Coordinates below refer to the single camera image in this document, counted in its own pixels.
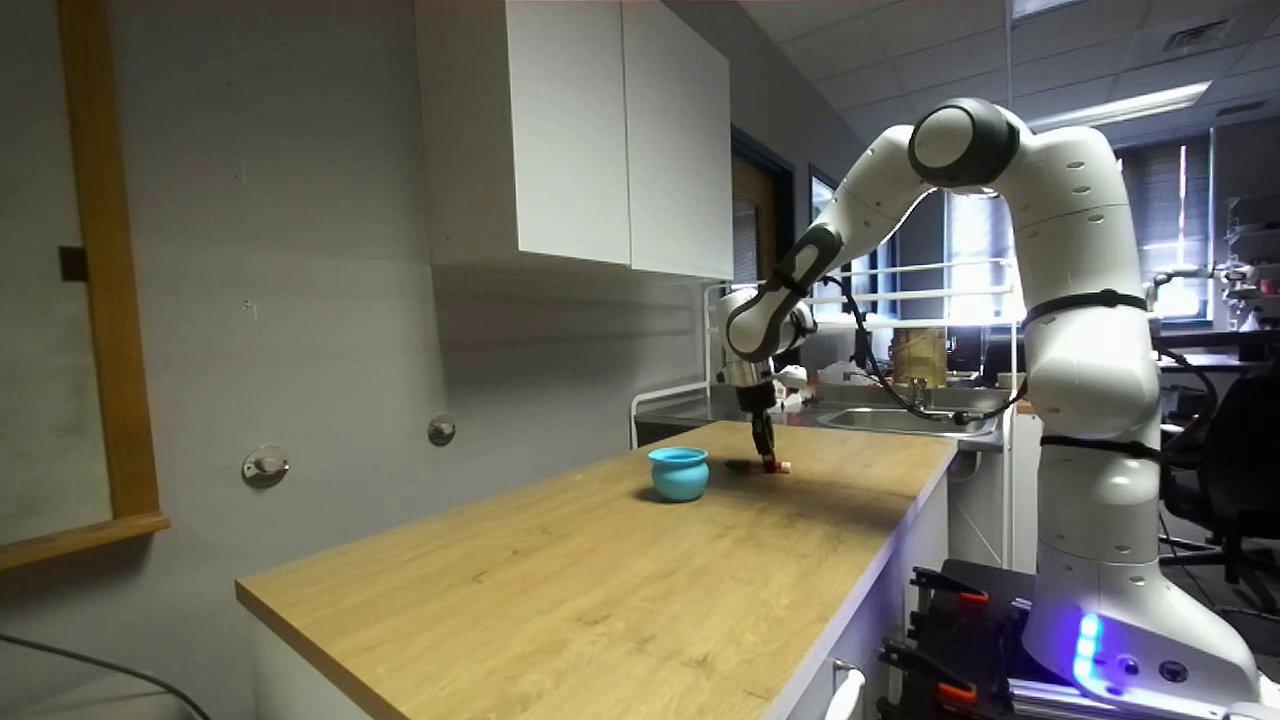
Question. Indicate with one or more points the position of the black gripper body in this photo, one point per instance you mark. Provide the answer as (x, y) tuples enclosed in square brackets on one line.
[(759, 403)]

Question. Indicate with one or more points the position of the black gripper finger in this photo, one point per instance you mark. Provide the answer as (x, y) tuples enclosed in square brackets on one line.
[(763, 440)]

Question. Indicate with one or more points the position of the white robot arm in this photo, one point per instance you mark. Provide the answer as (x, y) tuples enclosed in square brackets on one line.
[(1102, 619)]

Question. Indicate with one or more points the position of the blue bowl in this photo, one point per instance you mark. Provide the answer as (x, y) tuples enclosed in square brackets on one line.
[(678, 475)]

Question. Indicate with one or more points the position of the white metal rack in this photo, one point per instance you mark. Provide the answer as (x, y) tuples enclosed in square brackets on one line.
[(706, 399)]

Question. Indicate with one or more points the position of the black orange clamp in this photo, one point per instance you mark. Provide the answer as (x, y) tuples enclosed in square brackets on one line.
[(957, 654)]

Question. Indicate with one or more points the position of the black office chair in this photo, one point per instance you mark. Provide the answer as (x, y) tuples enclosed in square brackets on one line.
[(1234, 486)]

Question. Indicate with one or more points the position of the ceiling light panel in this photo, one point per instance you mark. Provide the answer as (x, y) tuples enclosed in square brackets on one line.
[(1144, 114)]

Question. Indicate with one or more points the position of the wooden framed whiteboard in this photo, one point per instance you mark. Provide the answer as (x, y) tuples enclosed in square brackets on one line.
[(112, 314)]

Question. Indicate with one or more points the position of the round wall outlet right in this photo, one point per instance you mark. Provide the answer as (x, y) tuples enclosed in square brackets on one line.
[(441, 428)]

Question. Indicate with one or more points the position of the round wall outlet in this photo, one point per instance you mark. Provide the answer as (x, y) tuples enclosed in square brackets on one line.
[(441, 428), (264, 465)]

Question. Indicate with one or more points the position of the white wall cabinet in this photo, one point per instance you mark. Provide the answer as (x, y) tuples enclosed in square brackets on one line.
[(575, 128)]

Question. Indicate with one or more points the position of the round wall outlet left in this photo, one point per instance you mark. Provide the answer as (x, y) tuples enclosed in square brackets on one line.
[(264, 465)]

